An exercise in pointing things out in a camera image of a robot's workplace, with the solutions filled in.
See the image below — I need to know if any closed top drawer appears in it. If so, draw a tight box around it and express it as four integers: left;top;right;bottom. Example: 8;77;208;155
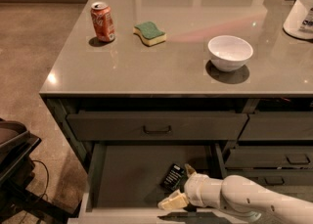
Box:
67;112;247;141

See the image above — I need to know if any white plastic tub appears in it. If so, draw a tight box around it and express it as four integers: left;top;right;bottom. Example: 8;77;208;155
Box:
283;0;313;40

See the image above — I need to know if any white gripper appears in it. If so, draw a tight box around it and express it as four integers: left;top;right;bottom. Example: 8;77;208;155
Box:
157;163;222;210

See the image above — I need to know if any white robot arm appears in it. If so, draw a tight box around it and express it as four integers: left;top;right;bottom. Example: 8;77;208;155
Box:
157;164;313;224

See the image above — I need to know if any green and yellow sponge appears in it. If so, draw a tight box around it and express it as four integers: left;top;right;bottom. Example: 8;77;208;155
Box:
133;22;166;47

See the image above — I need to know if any open middle drawer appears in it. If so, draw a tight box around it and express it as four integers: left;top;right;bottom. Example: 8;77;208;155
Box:
67;144;246;224

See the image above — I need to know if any black rxbar chocolate wrapper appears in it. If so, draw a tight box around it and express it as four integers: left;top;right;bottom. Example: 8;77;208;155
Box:
160;163;185;192

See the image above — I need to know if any right top drawer front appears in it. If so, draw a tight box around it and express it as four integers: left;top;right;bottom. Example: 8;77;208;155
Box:
240;112;313;141

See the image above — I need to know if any black floor cable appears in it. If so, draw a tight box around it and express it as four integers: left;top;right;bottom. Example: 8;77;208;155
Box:
19;158;51;224

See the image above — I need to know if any black top drawer handle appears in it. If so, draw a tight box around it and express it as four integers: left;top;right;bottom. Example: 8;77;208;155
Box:
142;125;172;135

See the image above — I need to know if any white bowl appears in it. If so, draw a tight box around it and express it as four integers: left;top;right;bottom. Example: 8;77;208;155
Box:
207;35;253;72

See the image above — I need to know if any orange soda can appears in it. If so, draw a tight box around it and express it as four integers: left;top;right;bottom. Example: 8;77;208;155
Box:
90;2;115;42

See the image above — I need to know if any right middle drawer front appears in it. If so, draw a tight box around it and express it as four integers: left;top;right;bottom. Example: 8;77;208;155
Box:
225;146;313;168

